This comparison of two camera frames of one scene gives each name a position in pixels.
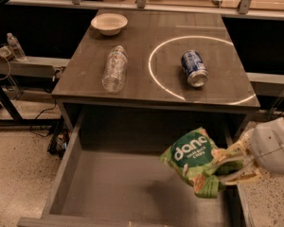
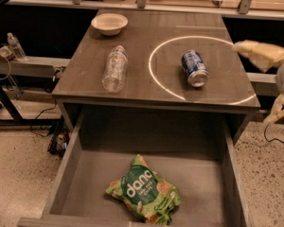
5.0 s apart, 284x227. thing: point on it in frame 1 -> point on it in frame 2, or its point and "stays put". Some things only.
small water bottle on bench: (18, 53) stays put
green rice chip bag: (195, 159) -> (149, 194)
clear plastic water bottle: (114, 77) stays put
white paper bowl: (109, 24) stays put
